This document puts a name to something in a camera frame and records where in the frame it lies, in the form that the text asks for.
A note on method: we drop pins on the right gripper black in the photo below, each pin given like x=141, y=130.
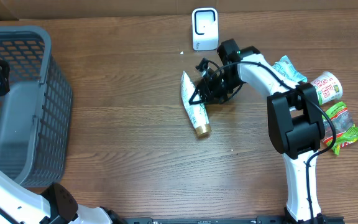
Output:
x=208, y=91

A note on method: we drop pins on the white tube gold cap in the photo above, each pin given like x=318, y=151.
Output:
x=196, y=113

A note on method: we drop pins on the teal white pouch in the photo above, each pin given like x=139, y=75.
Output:
x=285, y=67

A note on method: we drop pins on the cup noodles container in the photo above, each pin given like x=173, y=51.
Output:
x=328, y=88

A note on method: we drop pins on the green snack packet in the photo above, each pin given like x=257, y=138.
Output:
x=346, y=130

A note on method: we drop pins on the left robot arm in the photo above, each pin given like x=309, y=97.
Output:
x=50, y=204

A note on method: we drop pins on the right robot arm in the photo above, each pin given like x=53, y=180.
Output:
x=294, y=117

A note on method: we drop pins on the white barcode scanner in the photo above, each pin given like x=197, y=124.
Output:
x=205, y=31

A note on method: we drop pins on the grey plastic mesh basket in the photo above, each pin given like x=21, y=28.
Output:
x=35, y=114

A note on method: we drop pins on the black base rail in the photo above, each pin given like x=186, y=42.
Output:
x=257, y=220

